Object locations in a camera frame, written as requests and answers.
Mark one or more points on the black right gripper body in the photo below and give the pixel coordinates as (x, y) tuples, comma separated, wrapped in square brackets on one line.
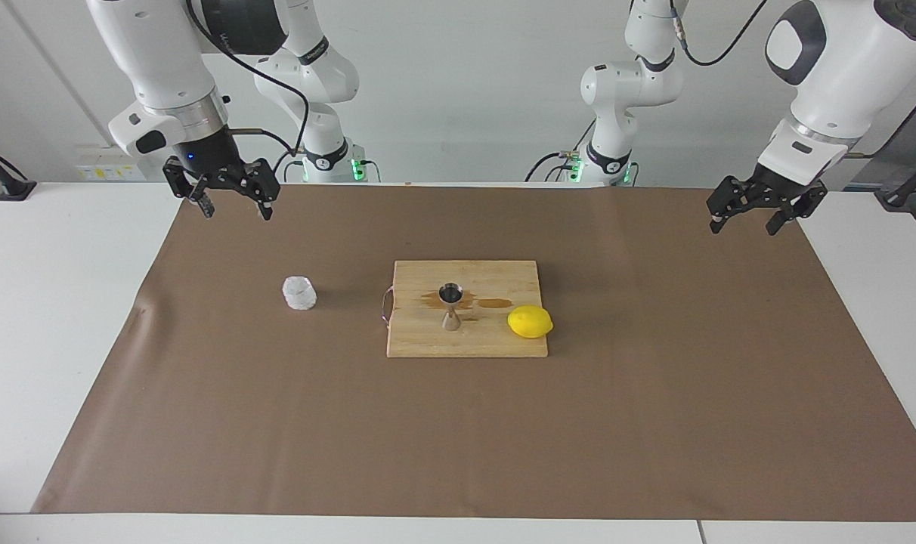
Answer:
[(212, 162)]

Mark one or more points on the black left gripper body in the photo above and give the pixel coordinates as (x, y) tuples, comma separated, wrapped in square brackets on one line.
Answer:
[(772, 190)]

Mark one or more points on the wooden cutting board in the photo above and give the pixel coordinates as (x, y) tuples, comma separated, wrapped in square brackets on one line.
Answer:
[(465, 344)]

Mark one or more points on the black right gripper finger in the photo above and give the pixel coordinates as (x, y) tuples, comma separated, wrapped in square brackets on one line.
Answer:
[(265, 189), (188, 186)]

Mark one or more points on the yellow lemon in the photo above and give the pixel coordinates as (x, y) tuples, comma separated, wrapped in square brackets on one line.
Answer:
[(530, 322)]

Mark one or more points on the clear textured glass cup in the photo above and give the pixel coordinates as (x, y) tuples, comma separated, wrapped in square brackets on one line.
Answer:
[(299, 293)]

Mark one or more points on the brown paper table mat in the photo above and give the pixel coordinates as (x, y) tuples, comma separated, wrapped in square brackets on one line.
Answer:
[(458, 438)]

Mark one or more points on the steel double jigger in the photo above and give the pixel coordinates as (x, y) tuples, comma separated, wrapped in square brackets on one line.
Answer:
[(450, 321)]

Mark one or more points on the white wall socket box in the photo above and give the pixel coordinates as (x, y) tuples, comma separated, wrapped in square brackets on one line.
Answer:
[(99, 170)]

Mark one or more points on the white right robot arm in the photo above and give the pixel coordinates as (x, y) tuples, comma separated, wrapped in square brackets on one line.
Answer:
[(163, 60)]

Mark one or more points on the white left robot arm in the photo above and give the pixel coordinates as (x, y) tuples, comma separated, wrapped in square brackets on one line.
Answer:
[(843, 68)]

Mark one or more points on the black camera stand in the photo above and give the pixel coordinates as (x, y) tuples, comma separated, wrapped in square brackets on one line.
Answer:
[(4, 183), (908, 190)]

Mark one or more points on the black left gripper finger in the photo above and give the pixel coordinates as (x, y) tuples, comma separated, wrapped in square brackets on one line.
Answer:
[(802, 205), (730, 198)]

